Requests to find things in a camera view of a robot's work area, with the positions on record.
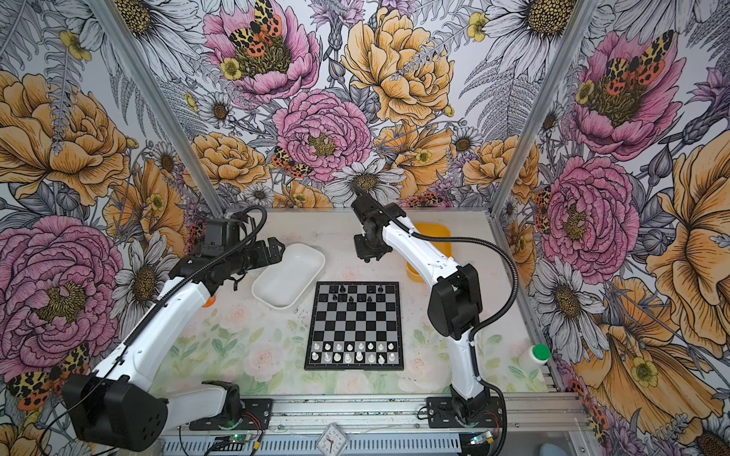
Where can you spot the small white clock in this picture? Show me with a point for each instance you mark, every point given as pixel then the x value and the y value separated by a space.
pixel 333 441

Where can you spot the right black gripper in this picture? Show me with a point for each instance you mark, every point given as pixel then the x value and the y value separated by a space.
pixel 365 253

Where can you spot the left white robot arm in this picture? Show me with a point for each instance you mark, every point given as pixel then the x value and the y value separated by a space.
pixel 113 405

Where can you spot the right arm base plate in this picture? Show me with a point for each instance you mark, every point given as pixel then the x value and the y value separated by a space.
pixel 441 415

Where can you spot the white bottle green cap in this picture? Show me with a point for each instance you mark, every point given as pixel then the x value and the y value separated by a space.
pixel 534 357

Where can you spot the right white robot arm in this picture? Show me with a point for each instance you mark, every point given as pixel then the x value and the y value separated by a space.
pixel 455 301

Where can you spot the aluminium front rail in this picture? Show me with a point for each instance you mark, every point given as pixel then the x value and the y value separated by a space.
pixel 310 414

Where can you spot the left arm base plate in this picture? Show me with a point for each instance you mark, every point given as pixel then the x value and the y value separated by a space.
pixel 247 414

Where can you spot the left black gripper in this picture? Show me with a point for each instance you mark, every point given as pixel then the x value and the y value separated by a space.
pixel 263 257

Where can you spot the white plastic tray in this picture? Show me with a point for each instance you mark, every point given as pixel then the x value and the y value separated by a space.
pixel 281 285

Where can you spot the black and silver chessboard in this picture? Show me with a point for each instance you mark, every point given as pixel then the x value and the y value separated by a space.
pixel 355 325

